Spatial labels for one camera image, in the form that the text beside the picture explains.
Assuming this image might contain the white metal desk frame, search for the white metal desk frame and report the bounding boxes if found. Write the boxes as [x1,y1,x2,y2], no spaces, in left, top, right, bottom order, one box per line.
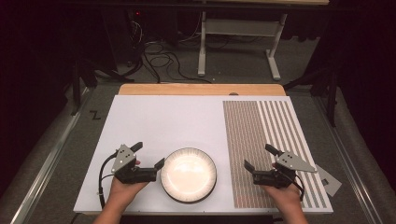
[192,0,331,81]

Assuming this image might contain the wooden table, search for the wooden table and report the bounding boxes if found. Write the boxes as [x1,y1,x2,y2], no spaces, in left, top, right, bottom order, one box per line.
[118,83,287,97]

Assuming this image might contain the white plate with dark rim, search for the white plate with dark rim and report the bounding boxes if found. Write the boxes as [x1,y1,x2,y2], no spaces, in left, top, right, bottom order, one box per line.
[160,147,218,201]
[162,183,218,205]

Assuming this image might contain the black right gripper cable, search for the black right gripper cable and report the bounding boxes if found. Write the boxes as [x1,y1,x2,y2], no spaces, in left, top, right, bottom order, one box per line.
[293,174,305,202]

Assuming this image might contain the metal floor rail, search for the metal floor rail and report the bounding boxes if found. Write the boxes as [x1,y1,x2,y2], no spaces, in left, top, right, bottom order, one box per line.
[314,96,387,224]
[8,87,94,224]

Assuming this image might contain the black stand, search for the black stand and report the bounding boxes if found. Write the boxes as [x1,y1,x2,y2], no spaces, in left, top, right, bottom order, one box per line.
[283,66,339,128]
[70,59,134,117]

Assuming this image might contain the person's right hand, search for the person's right hand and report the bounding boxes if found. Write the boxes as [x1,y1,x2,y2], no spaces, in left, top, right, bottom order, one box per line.
[261,161,304,216]

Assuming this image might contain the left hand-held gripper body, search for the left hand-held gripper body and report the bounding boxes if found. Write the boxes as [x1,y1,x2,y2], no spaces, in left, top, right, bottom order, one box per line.
[110,144,158,185]

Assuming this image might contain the person's left hand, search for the person's left hand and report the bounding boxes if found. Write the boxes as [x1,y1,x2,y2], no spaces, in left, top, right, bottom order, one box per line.
[106,160,149,209]

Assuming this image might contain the black computer case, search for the black computer case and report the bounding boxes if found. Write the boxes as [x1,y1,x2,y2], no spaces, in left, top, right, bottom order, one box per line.
[102,8,148,68]

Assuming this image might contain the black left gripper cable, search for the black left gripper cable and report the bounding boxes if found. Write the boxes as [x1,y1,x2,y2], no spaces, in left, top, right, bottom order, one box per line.
[98,152,120,209]

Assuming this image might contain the white board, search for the white board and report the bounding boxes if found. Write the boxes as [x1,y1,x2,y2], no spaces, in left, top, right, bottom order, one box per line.
[73,94,334,215]

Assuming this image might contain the striped brown placemat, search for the striped brown placemat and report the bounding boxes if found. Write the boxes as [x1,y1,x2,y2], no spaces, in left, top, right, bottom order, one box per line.
[222,100,329,209]

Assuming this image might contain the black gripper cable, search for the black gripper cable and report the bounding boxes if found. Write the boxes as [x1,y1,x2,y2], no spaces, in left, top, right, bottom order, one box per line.
[293,174,305,202]
[98,152,120,209]

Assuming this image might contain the black floor cables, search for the black floor cables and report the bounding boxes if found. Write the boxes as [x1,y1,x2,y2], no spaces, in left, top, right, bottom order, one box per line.
[141,40,213,84]

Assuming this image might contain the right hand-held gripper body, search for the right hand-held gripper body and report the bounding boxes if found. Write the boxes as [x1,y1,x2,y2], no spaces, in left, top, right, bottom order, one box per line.
[251,151,318,189]

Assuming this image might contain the grey card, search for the grey card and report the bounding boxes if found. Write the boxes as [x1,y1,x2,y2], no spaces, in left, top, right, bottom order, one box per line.
[316,163,343,198]

